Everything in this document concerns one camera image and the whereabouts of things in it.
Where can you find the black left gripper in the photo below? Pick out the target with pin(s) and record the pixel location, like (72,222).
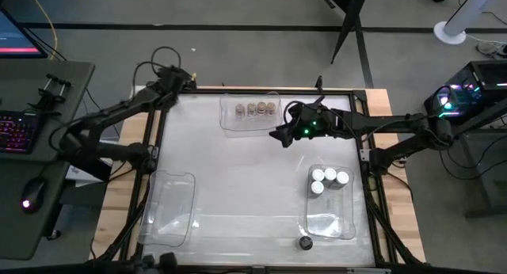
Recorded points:
(174,84)

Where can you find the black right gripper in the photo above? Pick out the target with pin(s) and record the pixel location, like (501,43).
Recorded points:
(313,125)

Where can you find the small cork-lid spice jar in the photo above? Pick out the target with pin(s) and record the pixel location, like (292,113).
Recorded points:
(271,108)
(261,107)
(251,109)
(240,109)

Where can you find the white-lid seasoning jar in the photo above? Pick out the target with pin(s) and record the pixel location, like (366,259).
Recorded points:
(317,187)
(318,174)
(342,178)
(330,173)

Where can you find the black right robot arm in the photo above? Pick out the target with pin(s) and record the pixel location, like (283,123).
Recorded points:
(388,121)

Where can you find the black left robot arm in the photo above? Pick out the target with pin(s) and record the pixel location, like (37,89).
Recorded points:
(119,105)

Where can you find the clear plastic bin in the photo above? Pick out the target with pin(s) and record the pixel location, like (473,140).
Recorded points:
(328,218)
(253,127)
(166,210)

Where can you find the black clamp stand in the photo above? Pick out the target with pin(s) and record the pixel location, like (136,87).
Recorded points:
(49,96)

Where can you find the white box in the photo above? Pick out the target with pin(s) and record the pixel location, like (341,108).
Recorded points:
(83,177)

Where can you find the backlit keyboard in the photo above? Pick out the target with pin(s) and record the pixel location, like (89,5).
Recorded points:
(17,131)

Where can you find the computer screen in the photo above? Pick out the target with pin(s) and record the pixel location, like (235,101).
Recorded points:
(16,32)

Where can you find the black computer mouse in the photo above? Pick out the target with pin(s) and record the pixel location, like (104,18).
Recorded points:
(33,195)

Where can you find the black lit PC tower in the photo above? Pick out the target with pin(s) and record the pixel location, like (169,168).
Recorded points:
(475,88)

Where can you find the dark grey desk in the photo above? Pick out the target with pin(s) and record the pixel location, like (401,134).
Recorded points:
(24,234)

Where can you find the white tower fan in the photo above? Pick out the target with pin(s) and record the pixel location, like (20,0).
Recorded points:
(467,12)

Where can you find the black aluminium table frame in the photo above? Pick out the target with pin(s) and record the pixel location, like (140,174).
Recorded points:
(358,95)

